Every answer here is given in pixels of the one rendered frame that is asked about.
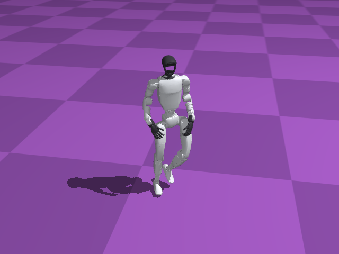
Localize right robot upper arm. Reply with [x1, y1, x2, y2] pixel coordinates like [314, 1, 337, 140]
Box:
[144, 79, 159, 105]

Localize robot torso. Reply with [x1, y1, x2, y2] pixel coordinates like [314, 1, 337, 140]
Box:
[157, 74, 182, 128]

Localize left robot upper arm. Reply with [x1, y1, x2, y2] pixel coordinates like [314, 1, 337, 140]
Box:
[180, 75, 191, 102]

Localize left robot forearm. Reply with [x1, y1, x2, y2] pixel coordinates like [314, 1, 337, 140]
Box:
[185, 95, 195, 121]

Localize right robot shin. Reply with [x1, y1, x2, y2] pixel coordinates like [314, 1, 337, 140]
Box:
[154, 154, 163, 184]

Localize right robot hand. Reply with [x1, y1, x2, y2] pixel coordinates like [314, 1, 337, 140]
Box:
[148, 119, 164, 139]

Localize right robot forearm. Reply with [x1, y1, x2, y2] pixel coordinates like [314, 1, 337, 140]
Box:
[142, 98, 152, 125]

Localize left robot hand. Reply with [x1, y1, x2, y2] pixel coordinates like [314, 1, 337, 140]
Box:
[182, 115, 194, 136]

